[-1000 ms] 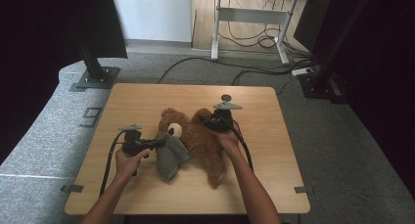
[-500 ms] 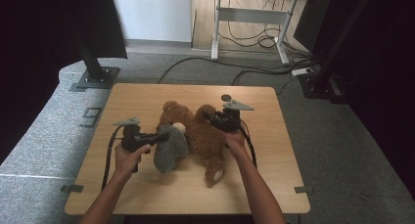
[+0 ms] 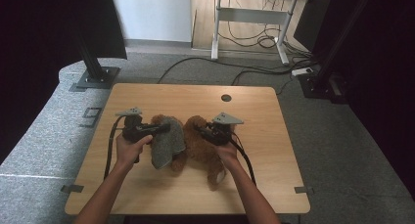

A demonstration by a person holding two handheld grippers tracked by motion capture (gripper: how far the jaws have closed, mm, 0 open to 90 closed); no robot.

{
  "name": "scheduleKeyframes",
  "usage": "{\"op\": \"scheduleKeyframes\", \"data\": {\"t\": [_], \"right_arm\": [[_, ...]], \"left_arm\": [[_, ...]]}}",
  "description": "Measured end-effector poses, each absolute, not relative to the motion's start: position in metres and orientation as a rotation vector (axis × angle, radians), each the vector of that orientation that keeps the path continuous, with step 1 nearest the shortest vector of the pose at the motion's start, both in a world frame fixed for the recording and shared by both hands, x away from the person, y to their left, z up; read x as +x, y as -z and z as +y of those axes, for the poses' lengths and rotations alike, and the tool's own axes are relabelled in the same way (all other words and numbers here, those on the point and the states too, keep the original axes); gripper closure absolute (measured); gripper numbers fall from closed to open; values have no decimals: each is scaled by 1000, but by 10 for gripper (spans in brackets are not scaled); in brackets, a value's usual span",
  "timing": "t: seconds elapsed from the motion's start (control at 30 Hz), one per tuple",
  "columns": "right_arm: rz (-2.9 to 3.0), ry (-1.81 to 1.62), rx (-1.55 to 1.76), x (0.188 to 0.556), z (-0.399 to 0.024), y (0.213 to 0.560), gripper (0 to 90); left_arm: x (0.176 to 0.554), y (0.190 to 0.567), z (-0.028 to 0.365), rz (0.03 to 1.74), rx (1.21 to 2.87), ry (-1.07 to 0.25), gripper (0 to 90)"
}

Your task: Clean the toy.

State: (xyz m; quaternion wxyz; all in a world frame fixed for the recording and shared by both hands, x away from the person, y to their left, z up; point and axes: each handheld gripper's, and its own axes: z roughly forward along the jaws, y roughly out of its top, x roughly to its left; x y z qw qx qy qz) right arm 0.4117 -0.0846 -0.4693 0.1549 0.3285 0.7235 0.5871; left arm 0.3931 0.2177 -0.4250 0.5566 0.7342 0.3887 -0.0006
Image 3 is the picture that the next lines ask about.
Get grey square floor marker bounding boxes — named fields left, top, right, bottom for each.
left=79, top=107, right=103, bottom=129

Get grey table bracket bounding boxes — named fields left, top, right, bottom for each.
left=294, top=186, right=315, bottom=195
left=60, top=184, right=85, bottom=195

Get white metal desk frame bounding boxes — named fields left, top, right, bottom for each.
left=208, top=0, right=333, bottom=66

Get short black floor cable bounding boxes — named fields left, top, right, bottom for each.
left=231, top=67, right=297, bottom=86

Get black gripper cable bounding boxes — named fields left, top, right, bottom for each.
left=103, top=115, right=126, bottom=180
left=228, top=131, right=257, bottom=188

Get person's left hand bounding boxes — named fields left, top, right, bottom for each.
left=115, top=133, right=154, bottom=169

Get person's right hand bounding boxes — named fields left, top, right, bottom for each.
left=216, top=141, right=241, bottom=170

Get long black floor cable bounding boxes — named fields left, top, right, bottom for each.
left=157, top=57, right=314, bottom=85

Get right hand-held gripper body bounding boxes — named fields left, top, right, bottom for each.
left=204, top=112, right=245, bottom=146

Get tangled black cables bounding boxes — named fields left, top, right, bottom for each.
left=217, top=0, right=286, bottom=50

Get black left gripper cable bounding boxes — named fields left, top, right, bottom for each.
left=103, top=115, right=126, bottom=180

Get brown plush teddy bear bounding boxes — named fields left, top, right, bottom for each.
left=150, top=113, right=237, bottom=191

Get grey knit doll sweater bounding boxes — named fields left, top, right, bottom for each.
left=150, top=116, right=187, bottom=170

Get black curtain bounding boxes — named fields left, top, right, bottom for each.
left=312, top=0, right=415, bottom=199
left=0, top=0, right=128, bottom=163

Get black metal stand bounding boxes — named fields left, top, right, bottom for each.
left=298, top=0, right=376, bottom=105

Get left black stand base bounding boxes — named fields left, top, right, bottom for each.
left=69, top=22, right=121, bottom=93

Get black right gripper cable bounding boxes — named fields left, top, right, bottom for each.
left=228, top=131, right=257, bottom=188

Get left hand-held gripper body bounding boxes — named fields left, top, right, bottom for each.
left=115, top=107, right=163, bottom=144

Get white power strip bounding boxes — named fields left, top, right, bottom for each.
left=291, top=67, right=314, bottom=77

